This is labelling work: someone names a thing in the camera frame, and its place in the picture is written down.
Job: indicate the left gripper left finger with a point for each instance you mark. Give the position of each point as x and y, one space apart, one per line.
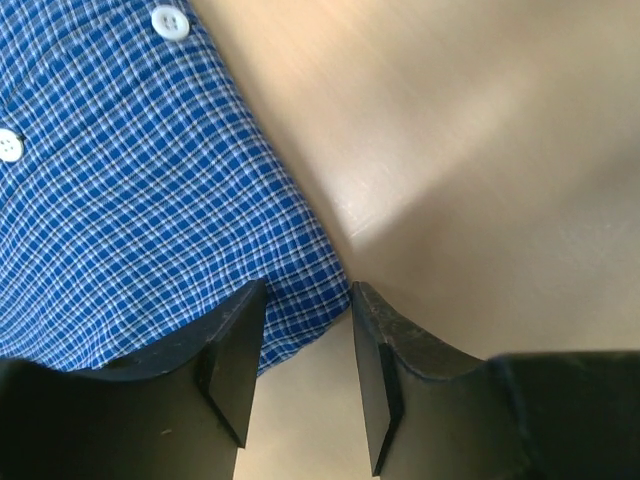
178 408

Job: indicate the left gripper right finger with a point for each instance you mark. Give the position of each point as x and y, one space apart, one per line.
432 411

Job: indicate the blue plaid long sleeve shirt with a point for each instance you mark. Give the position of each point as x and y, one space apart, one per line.
138 192

